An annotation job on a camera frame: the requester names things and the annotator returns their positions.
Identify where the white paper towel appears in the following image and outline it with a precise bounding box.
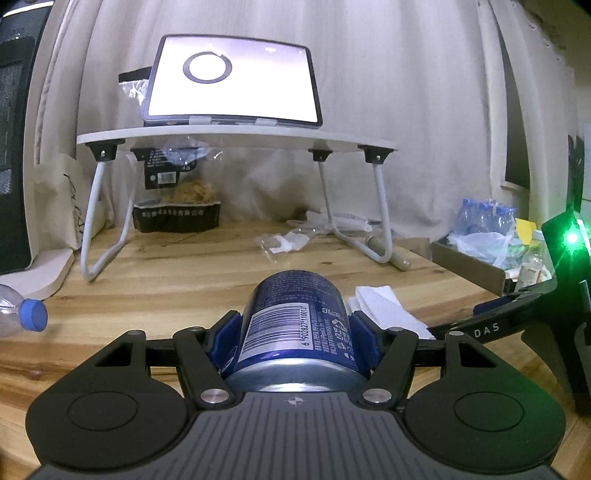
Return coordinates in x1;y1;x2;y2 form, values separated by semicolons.
346;286;435;340

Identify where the blue drink can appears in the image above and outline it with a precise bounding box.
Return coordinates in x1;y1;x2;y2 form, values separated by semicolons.
223;270;367;392

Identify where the black gloved right hand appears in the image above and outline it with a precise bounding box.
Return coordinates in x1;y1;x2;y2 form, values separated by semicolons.
521;295;590;416

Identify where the small clear bottle white cap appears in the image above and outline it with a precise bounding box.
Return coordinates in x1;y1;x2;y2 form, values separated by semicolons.
515;230;552;291

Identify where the yellow sticky note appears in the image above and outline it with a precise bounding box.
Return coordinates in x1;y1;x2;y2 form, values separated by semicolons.
515;218;538;245

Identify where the white plastic bag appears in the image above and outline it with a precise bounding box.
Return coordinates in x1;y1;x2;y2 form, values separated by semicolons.
447;232;513;268

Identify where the brown cardboard box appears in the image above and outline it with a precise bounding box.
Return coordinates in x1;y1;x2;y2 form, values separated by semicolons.
432;234;528;296

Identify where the pack of water bottles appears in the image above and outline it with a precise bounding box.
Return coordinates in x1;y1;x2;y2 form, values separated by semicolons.
453;198;516;236

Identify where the crumpled clear plastic wrapper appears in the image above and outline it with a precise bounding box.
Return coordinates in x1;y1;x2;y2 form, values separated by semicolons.
256;230;314;257

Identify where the black labelled plastic package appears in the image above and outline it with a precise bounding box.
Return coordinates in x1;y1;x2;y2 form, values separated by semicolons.
131;148;201;190

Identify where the white heater base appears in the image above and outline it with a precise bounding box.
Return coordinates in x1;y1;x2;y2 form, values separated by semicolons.
0;248;74;300

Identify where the lying clear bottle blue cap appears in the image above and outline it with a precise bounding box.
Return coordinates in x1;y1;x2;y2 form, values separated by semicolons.
0;285;48;338

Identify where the white folding lap table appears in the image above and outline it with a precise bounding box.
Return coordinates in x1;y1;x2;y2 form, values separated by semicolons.
76;124;396;282

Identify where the beige paper bag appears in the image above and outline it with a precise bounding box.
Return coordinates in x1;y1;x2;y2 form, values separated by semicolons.
34;154;91;251

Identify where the black tower heater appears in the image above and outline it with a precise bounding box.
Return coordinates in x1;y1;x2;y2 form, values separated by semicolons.
1;1;53;274

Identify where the beige cylindrical handle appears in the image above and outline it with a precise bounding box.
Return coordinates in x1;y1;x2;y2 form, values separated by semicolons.
363;234;411;272

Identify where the tablet with black frame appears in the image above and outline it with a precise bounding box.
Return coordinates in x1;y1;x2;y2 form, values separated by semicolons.
141;34;322;128

